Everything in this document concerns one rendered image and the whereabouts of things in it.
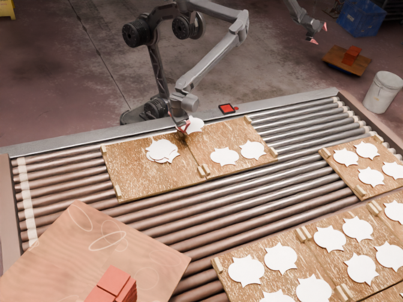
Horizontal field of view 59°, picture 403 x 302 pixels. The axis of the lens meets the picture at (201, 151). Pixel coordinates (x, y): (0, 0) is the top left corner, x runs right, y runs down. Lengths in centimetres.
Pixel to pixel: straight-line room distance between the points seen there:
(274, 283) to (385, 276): 47
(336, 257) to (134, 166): 96
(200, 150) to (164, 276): 75
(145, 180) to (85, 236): 42
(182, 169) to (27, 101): 225
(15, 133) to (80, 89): 79
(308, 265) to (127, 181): 84
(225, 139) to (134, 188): 57
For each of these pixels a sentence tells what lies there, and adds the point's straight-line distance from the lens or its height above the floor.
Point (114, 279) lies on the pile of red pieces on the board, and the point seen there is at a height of 121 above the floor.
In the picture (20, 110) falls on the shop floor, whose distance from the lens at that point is 359.
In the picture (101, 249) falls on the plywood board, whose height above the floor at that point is 104.
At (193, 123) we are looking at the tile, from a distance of 177.
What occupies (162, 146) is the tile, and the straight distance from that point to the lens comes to 177.
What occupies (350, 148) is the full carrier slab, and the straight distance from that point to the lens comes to 214.
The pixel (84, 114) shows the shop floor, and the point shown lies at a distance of 345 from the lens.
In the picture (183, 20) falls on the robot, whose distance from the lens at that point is 236.
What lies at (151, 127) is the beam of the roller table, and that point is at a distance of 193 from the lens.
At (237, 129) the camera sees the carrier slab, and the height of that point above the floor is 94.
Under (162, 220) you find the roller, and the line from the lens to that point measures 155.
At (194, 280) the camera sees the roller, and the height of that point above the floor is 92.
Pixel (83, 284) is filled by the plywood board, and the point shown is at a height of 104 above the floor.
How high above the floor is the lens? 220
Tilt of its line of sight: 45 degrees down
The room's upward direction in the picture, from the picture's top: 11 degrees clockwise
